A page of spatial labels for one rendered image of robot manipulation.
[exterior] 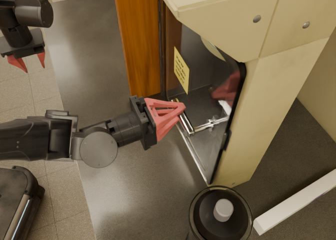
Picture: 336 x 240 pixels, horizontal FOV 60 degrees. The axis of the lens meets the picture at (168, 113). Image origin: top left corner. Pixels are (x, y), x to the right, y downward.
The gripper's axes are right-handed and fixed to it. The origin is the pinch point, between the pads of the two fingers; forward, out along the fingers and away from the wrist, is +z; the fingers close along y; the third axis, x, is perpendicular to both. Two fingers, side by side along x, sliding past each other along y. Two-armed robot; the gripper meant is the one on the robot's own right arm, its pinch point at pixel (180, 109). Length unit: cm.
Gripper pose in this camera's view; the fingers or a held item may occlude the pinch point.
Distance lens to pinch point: 58.0
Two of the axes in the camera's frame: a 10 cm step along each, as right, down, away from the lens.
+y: 0.0, -6.0, -8.0
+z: 9.2, -3.2, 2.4
